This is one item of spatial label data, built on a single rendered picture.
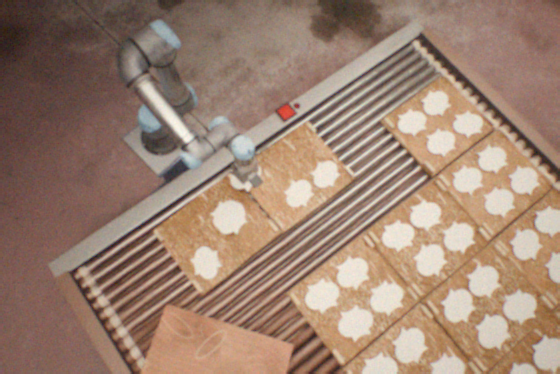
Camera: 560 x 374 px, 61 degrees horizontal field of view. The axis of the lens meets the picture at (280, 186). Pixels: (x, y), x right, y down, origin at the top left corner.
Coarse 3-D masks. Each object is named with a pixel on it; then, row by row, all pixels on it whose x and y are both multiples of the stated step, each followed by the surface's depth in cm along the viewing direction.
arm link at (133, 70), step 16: (128, 48) 157; (128, 64) 157; (144, 64) 160; (128, 80) 158; (144, 80) 159; (144, 96) 160; (160, 96) 161; (160, 112) 161; (176, 112) 163; (176, 128) 162; (192, 144) 164; (208, 144) 165; (192, 160) 164
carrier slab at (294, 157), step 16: (304, 128) 216; (288, 144) 213; (304, 144) 213; (320, 144) 213; (272, 160) 210; (288, 160) 210; (304, 160) 211; (320, 160) 211; (336, 160) 211; (272, 176) 207; (288, 176) 208; (304, 176) 208; (256, 192) 205; (272, 192) 205; (320, 192) 206; (336, 192) 206; (272, 208) 203; (288, 208) 203; (304, 208) 203; (288, 224) 200
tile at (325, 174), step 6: (318, 162) 209; (324, 162) 209; (330, 162) 210; (318, 168) 208; (324, 168) 209; (330, 168) 209; (336, 168) 209; (312, 174) 207; (318, 174) 207; (324, 174) 208; (330, 174) 208; (336, 174) 208; (318, 180) 207; (324, 180) 207; (330, 180) 207; (318, 186) 206; (324, 186) 206; (330, 186) 207
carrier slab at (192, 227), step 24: (216, 192) 204; (240, 192) 204; (192, 216) 200; (264, 216) 201; (168, 240) 196; (192, 240) 197; (216, 240) 197; (240, 240) 197; (264, 240) 198; (192, 264) 193; (240, 264) 194
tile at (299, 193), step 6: (300, 180) 206; (294, 186) 205; (300, 186) 205; (306, 186) 205; (288, 192) 204; (294, 192) 204; (300, 192) 204; (306, 192) 204; (288, 198) 203; (294, 198) 203; (300, 198) 203; (306, 198) 204; (288, 204) 202; (294, 204) 202; (300, 204) 203
